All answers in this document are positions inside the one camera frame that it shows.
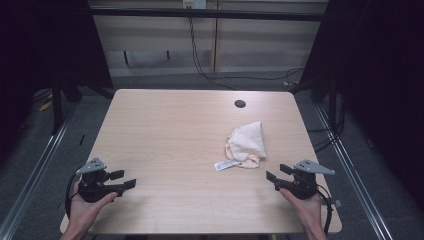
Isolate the metal floor rail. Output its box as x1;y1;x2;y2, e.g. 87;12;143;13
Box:
0;108;78;240
314;104;395;240

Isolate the black horizontal frame bar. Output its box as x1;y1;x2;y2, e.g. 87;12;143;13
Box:
89;7;327;22

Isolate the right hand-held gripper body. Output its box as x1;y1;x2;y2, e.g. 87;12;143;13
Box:
274;159;336;200

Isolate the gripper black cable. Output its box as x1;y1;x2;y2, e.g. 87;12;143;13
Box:
64;170;81;218
315;184;335;236

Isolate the black metal stand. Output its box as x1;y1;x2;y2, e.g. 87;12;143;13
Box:
50;78;65;135

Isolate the black hanging wall cable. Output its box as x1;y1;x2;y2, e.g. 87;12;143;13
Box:
188;17;238;91

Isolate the black cable bundle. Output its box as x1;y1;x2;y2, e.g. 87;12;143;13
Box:
306;94;346;153

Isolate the black floor cable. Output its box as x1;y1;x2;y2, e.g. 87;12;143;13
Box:
213;67;305;83

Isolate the white towel with red print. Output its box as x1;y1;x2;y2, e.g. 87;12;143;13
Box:
214;121;268;172

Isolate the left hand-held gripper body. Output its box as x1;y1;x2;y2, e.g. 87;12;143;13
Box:
75;157;127;204

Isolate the yellow floor marker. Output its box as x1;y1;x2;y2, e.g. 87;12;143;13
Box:
38;99;54;112

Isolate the white wall outlet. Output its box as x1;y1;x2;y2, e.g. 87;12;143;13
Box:
182;0;208;10

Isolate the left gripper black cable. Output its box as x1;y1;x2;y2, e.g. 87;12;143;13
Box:
64;170;81;218

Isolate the person's right hand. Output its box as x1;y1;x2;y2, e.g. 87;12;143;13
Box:
279;188;326;234

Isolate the person's left hand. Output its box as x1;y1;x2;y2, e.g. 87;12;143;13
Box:
68;181;118;234

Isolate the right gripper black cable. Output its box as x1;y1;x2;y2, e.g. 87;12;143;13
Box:
315;184;335;236

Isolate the dark curtain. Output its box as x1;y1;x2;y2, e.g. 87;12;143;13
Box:
288;0;424;213
0;0;114;166

